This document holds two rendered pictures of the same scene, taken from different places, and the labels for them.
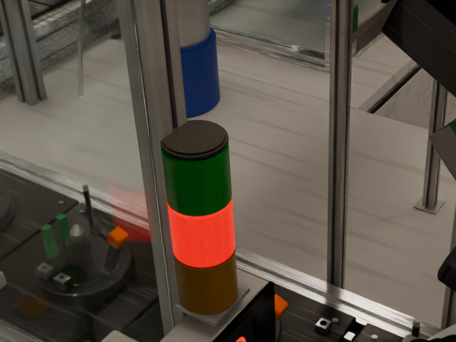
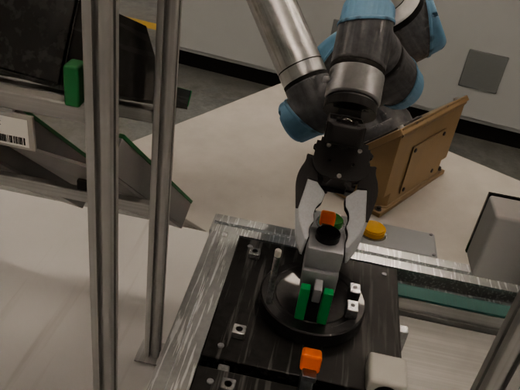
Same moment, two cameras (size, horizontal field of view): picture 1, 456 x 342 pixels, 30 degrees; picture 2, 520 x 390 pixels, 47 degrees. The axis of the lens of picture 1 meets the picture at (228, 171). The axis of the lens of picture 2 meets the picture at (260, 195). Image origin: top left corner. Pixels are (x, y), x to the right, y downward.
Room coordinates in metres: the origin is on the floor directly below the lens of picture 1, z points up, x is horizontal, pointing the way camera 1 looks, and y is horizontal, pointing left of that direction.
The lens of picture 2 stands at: (1.01, 0.26, 1.51)
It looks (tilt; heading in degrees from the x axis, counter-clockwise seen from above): 33 degrees down; 237
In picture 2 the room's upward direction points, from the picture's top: 9 degrees clockwise
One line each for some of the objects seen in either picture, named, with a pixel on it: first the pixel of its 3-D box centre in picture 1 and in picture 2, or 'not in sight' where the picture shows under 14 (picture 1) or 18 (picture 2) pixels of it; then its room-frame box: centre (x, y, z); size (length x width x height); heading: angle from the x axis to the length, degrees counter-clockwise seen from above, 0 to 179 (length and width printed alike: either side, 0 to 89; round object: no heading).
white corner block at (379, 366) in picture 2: not in sight; (384, 380); (0.59, -0.05, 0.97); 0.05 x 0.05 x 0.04; 53
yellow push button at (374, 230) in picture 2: not in sight; (372, 231); (0.41, -0.31, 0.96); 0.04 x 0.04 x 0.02
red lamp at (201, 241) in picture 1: (201, 223); not in sight; (0.53, 0.02, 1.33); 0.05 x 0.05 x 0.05
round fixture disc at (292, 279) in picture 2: not in sight; (311, 300); (0.61, -0.19, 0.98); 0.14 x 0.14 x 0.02
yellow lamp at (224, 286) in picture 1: (206, 271); not in sight; (0.53, 0.02, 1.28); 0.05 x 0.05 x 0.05
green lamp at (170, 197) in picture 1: (197, 171); not in sight; (0.53, 0.02, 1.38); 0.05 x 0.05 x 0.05
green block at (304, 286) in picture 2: not in sight; (302, 301); (0.65, -0.16, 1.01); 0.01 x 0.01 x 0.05; 53
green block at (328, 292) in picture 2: not in sight; (325, 306); (0.62, -0.14, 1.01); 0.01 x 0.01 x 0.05; 53
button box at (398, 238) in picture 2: not in sight; (368, 246); (0.41, -0.31, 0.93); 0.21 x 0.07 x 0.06; 143
